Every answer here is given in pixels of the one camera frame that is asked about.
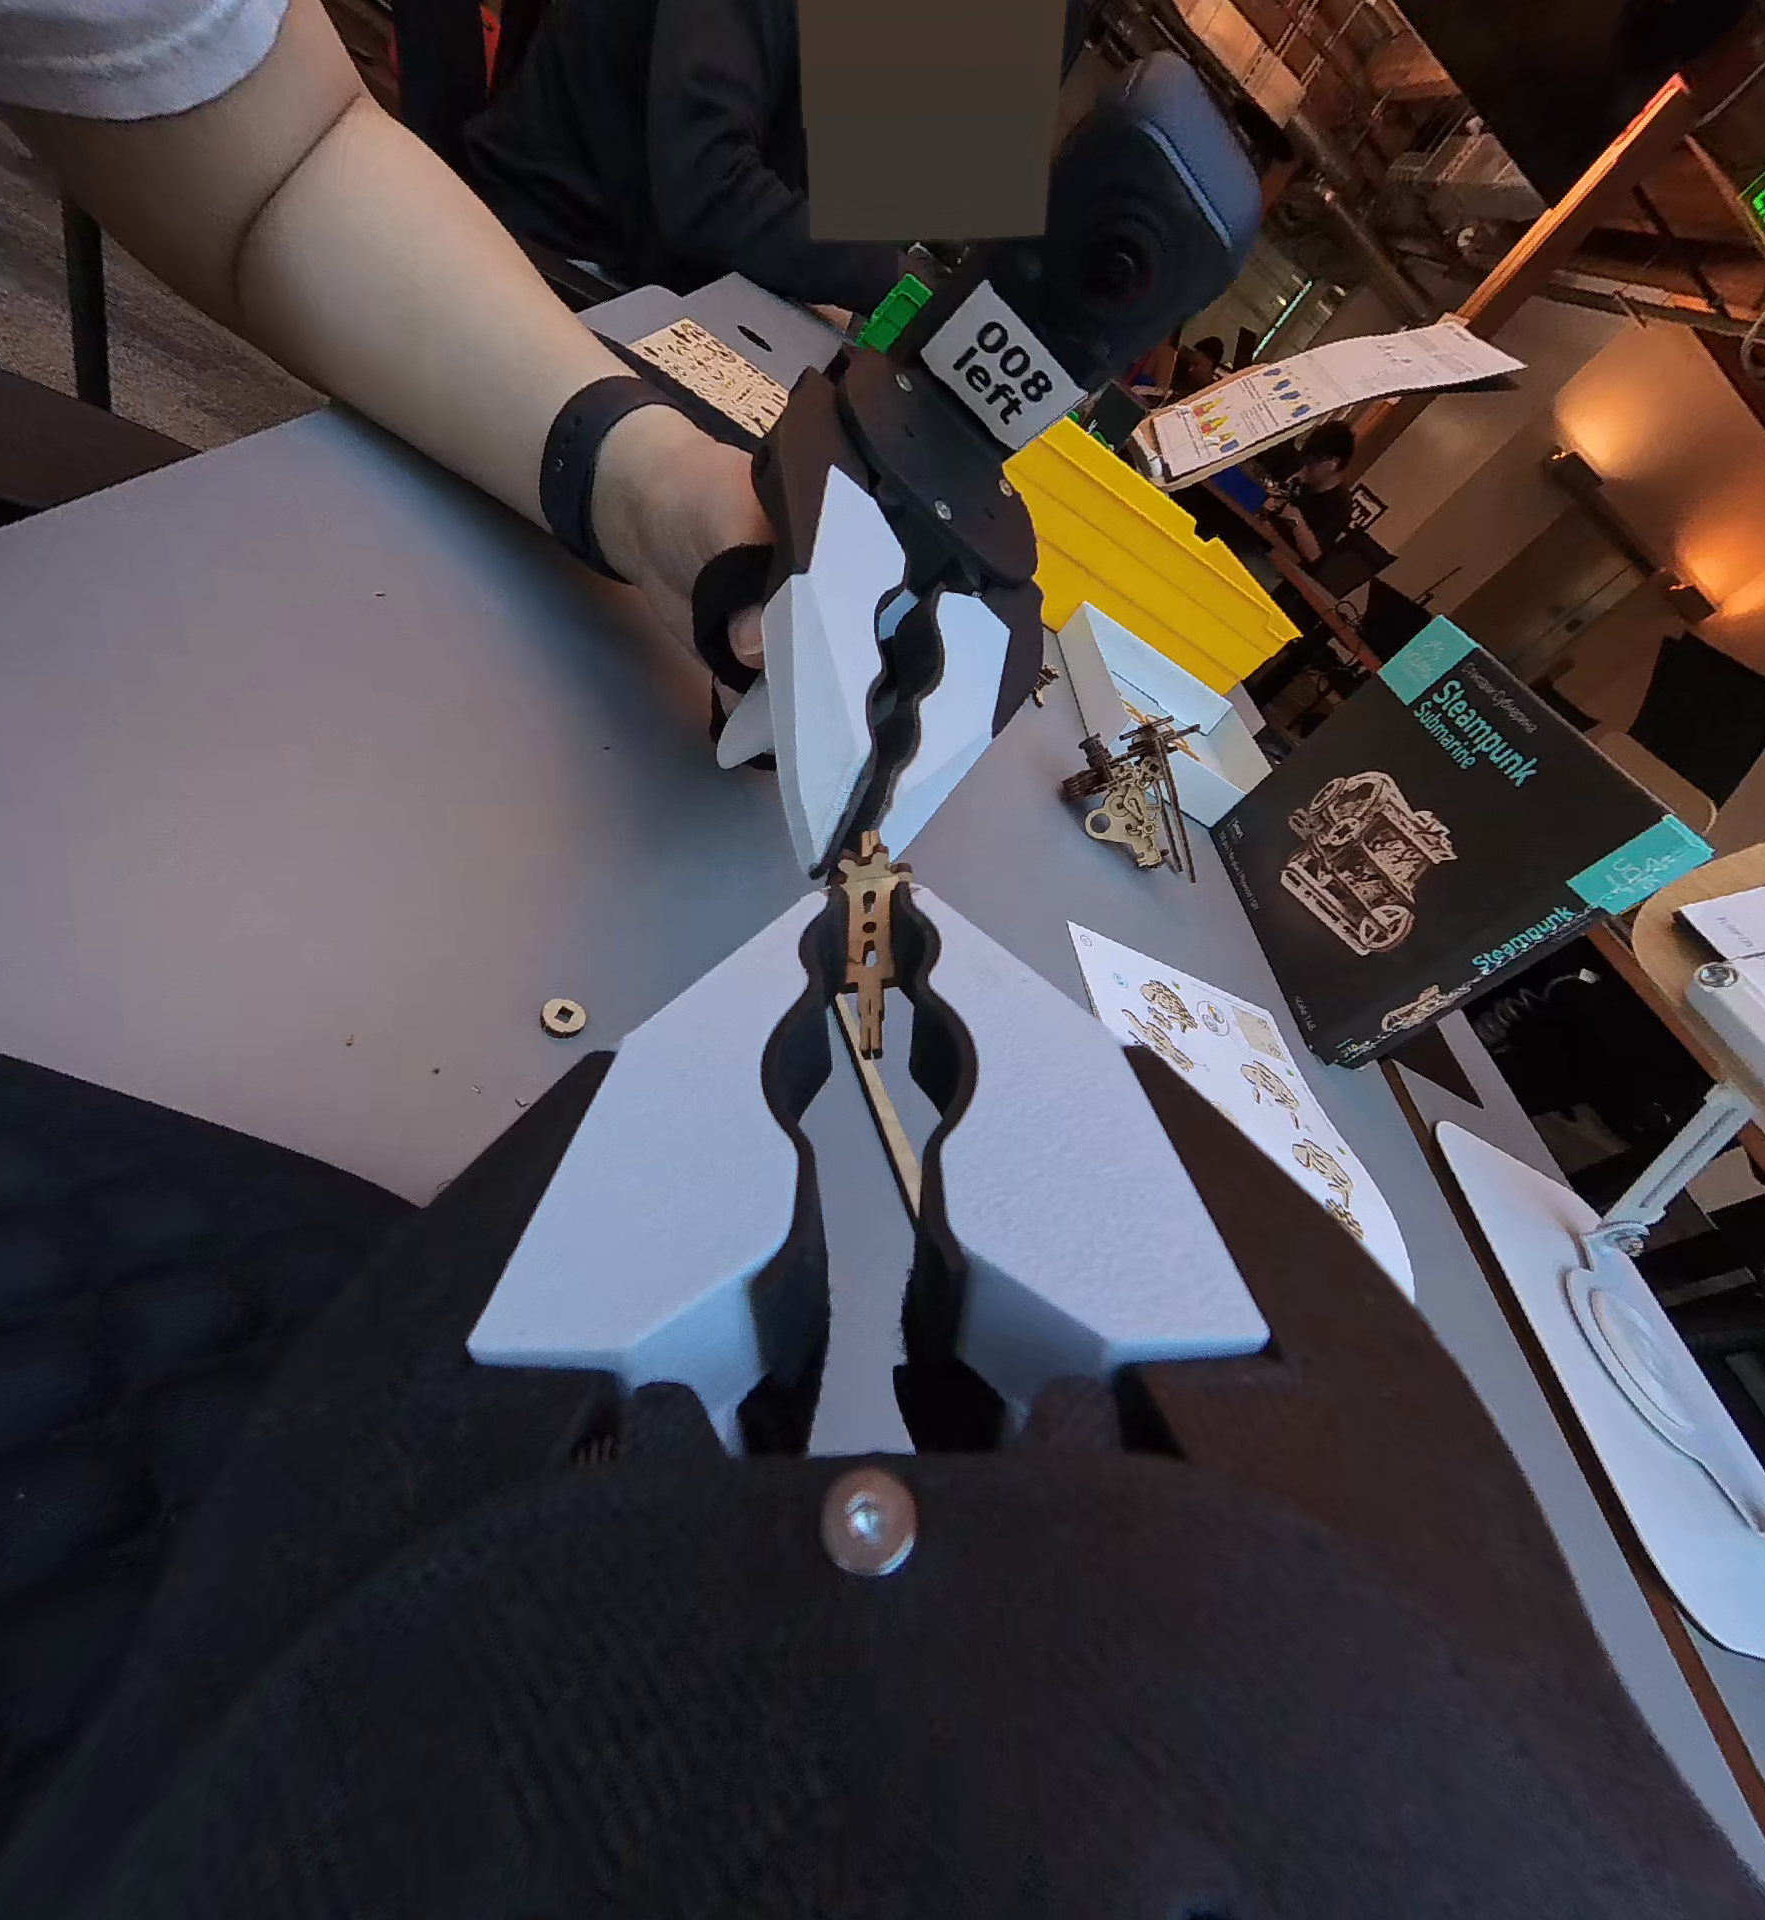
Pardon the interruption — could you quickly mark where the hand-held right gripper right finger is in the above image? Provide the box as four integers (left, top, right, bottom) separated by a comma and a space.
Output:
897, 885, 1271, 1452

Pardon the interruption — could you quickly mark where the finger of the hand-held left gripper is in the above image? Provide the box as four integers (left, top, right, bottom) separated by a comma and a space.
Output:
856, 594, 1015, 866
756, 462, 913, 883

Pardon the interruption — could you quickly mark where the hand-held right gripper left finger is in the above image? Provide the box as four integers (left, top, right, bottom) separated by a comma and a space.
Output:
466, 885, 839, 1459

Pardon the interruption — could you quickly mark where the small wooden axle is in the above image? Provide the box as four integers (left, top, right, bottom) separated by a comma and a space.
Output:
839, 877, 917, 1060

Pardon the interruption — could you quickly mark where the person's left forearm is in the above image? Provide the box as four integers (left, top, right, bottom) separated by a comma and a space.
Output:
3, 0, 629, 559

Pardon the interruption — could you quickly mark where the person's left hand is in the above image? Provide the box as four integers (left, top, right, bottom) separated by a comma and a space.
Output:
613, 405, 776, 672

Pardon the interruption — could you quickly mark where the white cardboard box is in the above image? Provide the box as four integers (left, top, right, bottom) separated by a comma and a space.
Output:
1054, 599, 1274, 827

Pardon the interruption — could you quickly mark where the illustrated instruction booklet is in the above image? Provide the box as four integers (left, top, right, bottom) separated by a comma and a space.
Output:
1065, 918, 1416, 1299

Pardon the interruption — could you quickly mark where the yellow plastic bin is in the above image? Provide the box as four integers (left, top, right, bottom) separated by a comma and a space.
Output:
1003, 412, 1303, 699

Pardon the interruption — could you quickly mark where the wooden mechanical model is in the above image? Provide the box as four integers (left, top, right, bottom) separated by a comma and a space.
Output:
1060, 717, 1200, 885

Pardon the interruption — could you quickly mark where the flat wooden stick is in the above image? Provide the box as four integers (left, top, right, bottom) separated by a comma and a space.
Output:
834, 996, 925, 1215

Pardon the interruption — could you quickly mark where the laser-cut plywood sheet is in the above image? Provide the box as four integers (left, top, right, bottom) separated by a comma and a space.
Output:
627, 316, 797, 442

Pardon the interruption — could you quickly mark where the black wristband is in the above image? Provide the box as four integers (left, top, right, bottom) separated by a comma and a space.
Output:
541, 373, 673, 588

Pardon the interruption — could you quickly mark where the paper on clipboard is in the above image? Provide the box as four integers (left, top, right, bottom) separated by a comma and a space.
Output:
1136, 314, 1529, 488

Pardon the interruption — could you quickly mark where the white magnifier stand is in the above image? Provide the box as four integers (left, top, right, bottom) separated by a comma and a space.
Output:
1437, 1079, 1765, 1681

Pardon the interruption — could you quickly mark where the black model kit box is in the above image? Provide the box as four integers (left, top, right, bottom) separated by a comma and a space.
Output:
1212, 613, 1716, 1070

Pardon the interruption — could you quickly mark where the black honeycomb cushion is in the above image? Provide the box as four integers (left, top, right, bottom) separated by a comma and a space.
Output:
0, 1026, 418, 1801

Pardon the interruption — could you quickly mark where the dark chair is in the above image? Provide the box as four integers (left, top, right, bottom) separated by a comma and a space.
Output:
0, 75, 194, 556

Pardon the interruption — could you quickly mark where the white shirt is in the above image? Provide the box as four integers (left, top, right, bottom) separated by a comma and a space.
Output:
0, 0, 291, 122

